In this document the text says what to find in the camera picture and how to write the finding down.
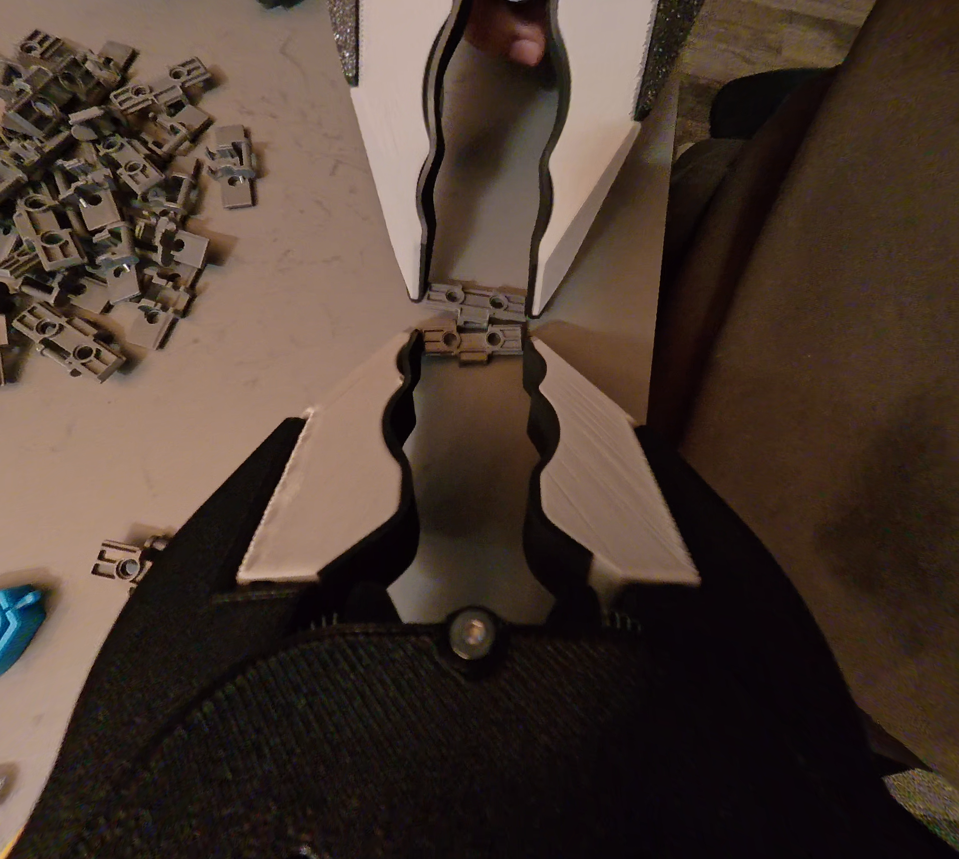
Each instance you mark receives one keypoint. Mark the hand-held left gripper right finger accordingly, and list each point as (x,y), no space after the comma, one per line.
(607,499)

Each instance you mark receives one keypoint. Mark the person's right hand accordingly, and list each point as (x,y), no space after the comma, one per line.
(513,31)

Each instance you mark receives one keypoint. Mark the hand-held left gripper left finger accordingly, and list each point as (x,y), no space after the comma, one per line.
(330,499)

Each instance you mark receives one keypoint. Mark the single grey track link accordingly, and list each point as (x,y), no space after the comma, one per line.
(472,304)
(472,343)

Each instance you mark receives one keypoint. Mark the blue brick separator tool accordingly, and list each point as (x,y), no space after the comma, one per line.
(19,626)

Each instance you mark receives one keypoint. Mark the person's tan trousers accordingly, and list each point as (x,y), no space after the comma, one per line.
(861,274)

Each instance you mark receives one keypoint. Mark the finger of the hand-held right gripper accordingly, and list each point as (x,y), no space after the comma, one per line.
(397,49)
(599,87)

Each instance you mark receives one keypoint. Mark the loose grey brick part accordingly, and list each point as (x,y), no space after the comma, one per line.
(127,561)

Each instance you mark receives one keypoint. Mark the pile of grey track links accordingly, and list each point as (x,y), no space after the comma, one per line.
(90,199)

